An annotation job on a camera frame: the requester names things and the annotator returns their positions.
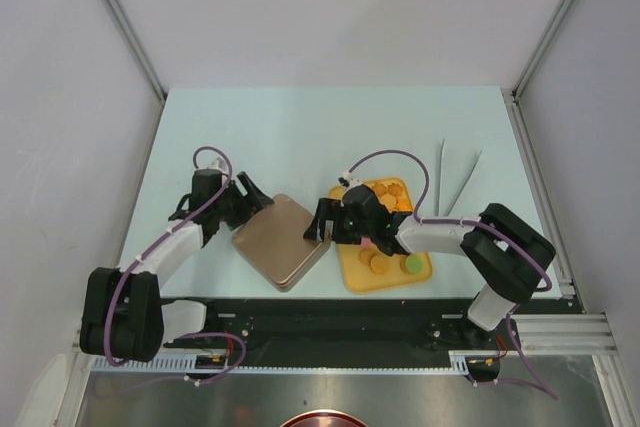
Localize rose gold tin lid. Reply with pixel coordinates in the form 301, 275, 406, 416
232, 194, 330, 287

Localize yellow plastic tray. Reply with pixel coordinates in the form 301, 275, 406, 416
336, 177, 434, 294

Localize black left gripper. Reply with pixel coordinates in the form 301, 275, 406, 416
213, 172, 274, 231

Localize metal tongs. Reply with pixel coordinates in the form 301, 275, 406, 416
434, 138, 483, 216

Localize rose gold cookie tin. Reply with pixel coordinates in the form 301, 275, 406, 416
270, 241, 330, 292

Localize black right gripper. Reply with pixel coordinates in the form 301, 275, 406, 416
304, 197, 373, 245

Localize orange fish cookie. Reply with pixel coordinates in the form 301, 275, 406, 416
395, 198, 413, 211

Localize white cable duct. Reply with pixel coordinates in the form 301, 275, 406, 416
118, 350, 500, 376

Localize swirl butter cookie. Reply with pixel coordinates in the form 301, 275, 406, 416
372, 183, 388, 197
388, 183, 404, 197

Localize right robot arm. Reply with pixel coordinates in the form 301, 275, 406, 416
303, 185, 556, 348

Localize red round object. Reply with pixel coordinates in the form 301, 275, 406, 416
281, 409, 367, 427

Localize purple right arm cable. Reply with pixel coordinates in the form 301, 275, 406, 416
338, 149, 559, 401

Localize green macaron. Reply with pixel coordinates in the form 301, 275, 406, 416
402, 254, 423, 275

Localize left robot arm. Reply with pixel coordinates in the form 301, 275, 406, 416
79, 168, 275, 366

